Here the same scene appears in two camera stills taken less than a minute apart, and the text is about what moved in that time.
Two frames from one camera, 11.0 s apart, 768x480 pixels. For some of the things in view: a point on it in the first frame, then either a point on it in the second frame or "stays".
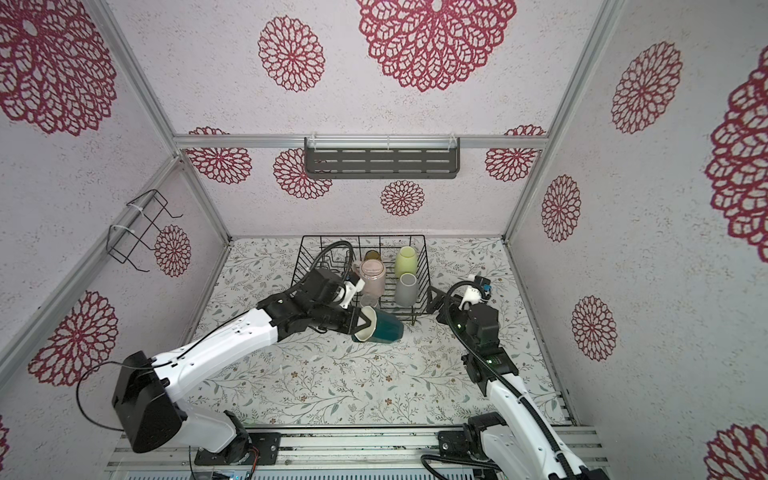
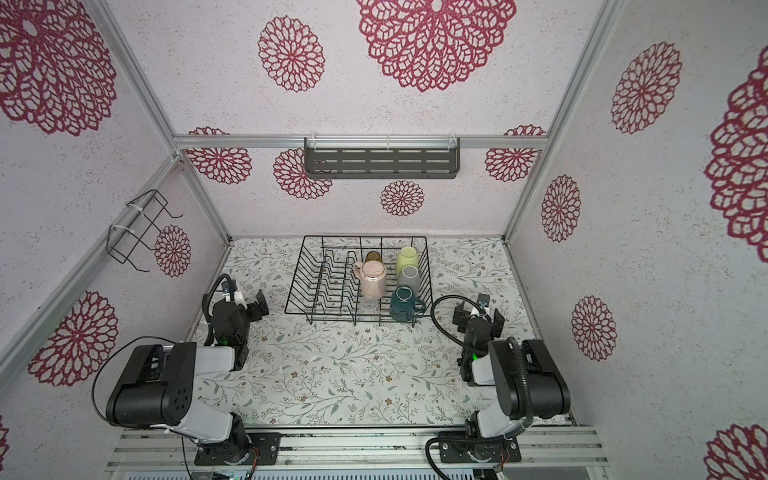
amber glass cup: (372, 255) stays
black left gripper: (351, 326) → (256, 313)
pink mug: (373, 274) stays
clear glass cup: (368, 300) stays
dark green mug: (385, 327) → (404, 307)
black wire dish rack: (394, 267) stays
